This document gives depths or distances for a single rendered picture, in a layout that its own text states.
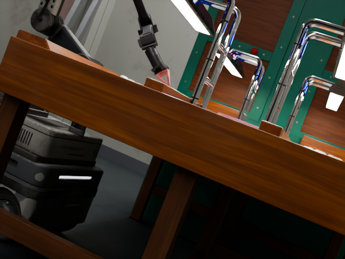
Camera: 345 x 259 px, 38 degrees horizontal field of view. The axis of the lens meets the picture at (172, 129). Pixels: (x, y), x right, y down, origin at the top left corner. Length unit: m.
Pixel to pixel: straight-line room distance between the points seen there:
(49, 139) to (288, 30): 1.75
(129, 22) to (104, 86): 4.21
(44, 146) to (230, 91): 1.51
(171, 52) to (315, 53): 2.39
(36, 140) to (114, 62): 3.59
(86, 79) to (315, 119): 1.95
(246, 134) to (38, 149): 0.97
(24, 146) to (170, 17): 3.58
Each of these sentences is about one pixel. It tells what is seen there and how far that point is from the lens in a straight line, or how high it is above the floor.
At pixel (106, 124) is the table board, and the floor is 0.61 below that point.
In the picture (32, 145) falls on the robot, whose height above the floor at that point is 0.39.
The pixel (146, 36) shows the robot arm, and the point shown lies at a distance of 2.42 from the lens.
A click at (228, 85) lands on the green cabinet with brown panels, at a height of 0.99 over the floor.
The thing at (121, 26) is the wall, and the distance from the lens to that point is 5.56.
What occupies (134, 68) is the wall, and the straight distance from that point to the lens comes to 5.37.
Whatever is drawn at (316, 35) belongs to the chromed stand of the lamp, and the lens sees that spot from 1.73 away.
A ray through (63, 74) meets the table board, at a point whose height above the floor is 0.69.
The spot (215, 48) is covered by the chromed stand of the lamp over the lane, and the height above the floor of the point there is 0.94.
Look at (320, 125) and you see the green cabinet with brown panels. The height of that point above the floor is 0.95.
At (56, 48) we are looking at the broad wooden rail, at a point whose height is 0.75.
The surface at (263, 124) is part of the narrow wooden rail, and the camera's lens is 1.25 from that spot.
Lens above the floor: 0.70
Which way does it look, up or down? 2 degrees down
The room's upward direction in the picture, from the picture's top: 21 degrees clockwise
